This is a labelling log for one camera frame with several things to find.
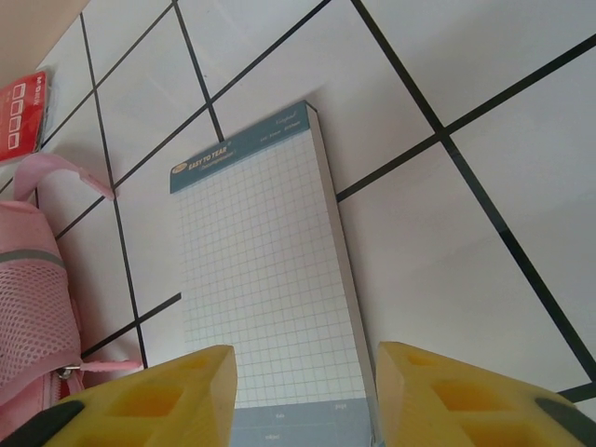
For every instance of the red package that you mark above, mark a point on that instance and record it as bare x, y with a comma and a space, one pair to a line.
18, 116

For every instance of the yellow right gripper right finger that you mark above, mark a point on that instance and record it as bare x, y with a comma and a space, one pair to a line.
465, 410

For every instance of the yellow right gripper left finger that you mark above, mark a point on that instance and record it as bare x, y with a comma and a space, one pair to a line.
153, 410

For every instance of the pink student backpack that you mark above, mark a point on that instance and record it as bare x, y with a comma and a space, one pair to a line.
28, 298

